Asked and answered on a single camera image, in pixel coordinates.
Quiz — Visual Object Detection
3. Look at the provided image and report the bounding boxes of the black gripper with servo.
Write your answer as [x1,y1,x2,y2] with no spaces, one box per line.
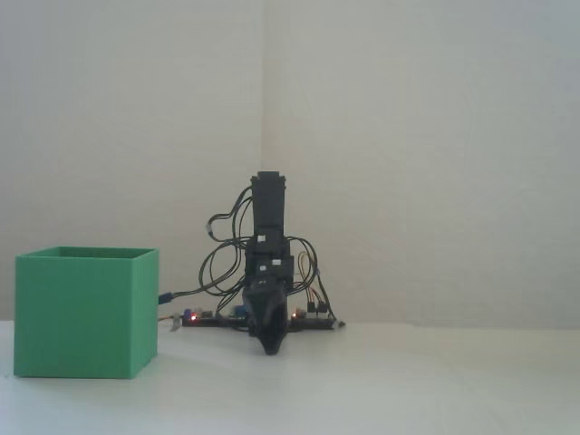
[241,255,296,357]

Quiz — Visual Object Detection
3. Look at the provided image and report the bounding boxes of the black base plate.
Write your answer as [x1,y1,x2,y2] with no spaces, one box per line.
[180,316,339,333]

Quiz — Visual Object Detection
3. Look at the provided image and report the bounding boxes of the black servo cable bundle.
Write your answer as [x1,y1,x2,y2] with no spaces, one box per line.
[173,185,339,324]

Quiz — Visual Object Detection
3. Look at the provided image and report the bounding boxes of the blue circuit board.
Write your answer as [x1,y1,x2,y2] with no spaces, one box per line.
[182,305,249,322]

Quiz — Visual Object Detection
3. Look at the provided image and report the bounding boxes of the green open plastic bin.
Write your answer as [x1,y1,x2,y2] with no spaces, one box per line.
[13,246,161,380]

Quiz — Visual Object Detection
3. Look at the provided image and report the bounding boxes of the coloured jumper wires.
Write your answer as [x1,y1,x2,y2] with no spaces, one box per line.
[294,252,333,319]

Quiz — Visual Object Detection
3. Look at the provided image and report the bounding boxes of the circuit board with jumper wires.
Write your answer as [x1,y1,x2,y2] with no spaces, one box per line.
[289,305,336,324]

